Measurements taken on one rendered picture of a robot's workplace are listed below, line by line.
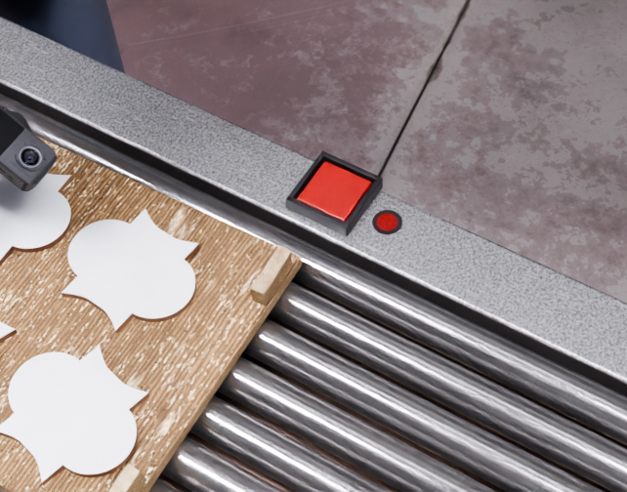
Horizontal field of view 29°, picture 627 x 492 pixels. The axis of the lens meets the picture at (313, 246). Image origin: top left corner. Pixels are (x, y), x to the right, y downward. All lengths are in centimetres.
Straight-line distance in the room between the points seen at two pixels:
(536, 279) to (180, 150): 42
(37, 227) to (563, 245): 133
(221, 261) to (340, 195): 15
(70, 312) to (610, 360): 54
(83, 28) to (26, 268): 66
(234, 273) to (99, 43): 75
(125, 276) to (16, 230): 13
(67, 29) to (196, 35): 93
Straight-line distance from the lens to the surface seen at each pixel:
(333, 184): 131
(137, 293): 124
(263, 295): 121
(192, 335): 122
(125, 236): 128
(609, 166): 254
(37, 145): 121
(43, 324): 126
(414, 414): 118
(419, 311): 124
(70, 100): 145
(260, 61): 270
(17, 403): 121
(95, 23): 190
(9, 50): 153
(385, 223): 130
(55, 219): 131
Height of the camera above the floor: 198
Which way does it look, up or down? 56 degrees down
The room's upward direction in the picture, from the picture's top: 5 degrees counter-clockwise
